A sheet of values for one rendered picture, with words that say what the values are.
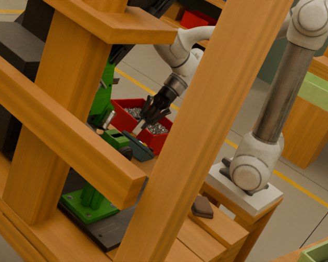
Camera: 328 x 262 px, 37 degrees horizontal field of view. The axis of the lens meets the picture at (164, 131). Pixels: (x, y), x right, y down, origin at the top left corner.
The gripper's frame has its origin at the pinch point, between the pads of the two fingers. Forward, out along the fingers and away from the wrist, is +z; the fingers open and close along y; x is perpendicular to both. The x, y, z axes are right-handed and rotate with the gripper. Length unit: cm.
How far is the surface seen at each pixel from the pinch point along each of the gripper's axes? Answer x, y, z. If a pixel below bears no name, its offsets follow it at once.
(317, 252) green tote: -13, -83, -4
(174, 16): -404, 301, -203
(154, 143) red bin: -16.9, -1.8, -0.1
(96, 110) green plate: 31.5, 0.3, 7.5
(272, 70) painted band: -462, 151, -229
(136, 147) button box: 5.4, -7.9, 7.6
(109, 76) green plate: 34.5, 3.4, -4.7
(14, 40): 59, 24, 8
